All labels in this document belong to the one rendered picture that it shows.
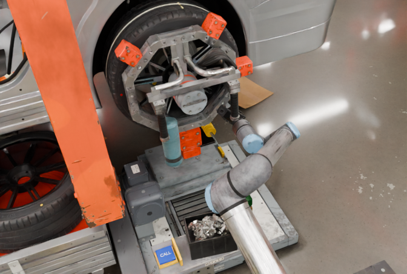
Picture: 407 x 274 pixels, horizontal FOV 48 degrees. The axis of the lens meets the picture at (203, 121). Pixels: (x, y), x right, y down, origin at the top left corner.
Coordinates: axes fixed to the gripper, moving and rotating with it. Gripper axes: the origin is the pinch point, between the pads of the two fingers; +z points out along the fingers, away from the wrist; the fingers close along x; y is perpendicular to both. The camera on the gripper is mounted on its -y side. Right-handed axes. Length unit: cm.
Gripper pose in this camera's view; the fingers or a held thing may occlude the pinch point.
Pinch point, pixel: (221, 102)
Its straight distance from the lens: 239.1
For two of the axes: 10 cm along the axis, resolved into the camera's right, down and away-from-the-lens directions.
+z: -3.5, -5.7, 7.4
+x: 6.1, -7.4, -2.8
